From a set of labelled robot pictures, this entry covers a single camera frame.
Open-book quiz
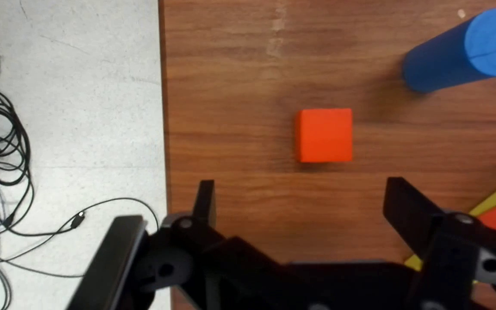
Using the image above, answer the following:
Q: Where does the black tangled cable bundle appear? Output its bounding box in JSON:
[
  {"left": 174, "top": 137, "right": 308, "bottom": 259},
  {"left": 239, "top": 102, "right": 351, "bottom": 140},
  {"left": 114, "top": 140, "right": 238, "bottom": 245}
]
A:
[{"left": 0, "top": 77, "right": 36, "bottom": 310}]

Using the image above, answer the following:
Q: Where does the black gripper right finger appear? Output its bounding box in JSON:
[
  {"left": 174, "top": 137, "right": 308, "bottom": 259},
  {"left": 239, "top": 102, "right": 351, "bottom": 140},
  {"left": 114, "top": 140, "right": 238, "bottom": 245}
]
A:
[{"left": 382, "top": 176, "right": 486, "bottom": 310}]

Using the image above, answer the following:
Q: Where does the blue cylinder block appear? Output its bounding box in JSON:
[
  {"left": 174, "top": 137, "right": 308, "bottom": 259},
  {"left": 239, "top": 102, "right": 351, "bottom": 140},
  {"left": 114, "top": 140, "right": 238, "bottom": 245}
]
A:
[{"left": 401, "top": 6, "right": 496, "bottom": 97}]

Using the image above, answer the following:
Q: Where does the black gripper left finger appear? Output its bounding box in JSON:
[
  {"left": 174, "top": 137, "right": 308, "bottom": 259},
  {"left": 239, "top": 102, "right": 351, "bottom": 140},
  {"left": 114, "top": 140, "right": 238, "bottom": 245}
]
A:
[{"left": 65, "top": 180, "right": 227, "bottom": 310}]

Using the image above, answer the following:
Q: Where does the thin floor cable with plug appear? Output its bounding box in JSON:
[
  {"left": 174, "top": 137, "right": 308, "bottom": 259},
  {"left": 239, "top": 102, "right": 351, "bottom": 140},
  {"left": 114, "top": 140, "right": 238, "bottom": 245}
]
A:
[{"left": 0, "top": 197, "right": 162, "bottom": 282}]

